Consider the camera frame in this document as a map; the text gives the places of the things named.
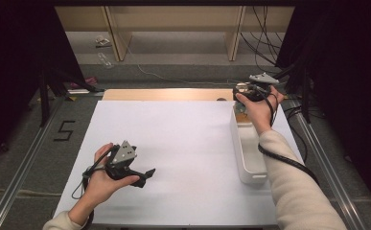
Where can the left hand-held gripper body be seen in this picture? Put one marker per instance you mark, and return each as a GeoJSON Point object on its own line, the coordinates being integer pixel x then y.
{"type": "Point", "coordinates": [124, 155]}

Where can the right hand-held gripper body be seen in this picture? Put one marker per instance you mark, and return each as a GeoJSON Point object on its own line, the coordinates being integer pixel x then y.
{"type": "Point", "coordinates": [256, 87]}

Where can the white plastic storage box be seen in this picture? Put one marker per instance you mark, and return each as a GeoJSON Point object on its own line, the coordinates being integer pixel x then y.
{"type": "Point", "coordinates": [248, 153]}

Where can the person's right hand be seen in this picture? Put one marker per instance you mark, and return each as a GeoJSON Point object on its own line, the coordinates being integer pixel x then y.
{"type": "Point", "coordinates": [259, 111]}

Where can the person's left hand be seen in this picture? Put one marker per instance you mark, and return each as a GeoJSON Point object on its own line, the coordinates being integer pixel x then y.
{"type": "Point", "coordinates": [101, 188]}

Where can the white table board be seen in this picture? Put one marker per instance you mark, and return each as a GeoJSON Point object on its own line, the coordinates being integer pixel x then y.
{"type": "Point", "coordinates": [180, 159]}

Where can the black metal stand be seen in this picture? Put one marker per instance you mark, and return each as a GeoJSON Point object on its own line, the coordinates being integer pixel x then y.
{"type": "Point", "coordinates": [305, 96]}

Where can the yellow tape piece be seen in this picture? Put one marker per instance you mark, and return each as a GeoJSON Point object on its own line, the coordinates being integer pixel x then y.
{"type": "Point", "coordinates": [72, 98]}

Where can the pink cloth item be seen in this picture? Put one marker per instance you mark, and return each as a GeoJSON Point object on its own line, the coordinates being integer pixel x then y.
{"type": "Point", "coordinates": [88, 81]}

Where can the black curtain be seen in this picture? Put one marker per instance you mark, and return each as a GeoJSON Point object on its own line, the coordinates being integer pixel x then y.
{"type": "Point", "coordinates": [13, 48]}
{"type": "Point", "coordinates": [349, 64]}

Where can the clear plastic bottle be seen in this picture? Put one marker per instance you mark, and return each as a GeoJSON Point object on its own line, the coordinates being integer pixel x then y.
{"type": "Point", "coordinates": [105, 60]}

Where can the black tripod stand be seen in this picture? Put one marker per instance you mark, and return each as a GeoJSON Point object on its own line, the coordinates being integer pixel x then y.
{"type": "Point", "coordinates": [44, 96]}

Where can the light wooden shelf unit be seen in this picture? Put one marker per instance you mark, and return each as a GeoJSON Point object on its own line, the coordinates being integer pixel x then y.
{"type": "Point", "coordinates": [173, 19]}

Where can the aluminium floor rail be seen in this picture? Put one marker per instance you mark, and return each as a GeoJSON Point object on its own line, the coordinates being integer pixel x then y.
{"type": "Point", "coordinates": [333, 179]}
{"type": "Point", "coordinates": [23, 172]}

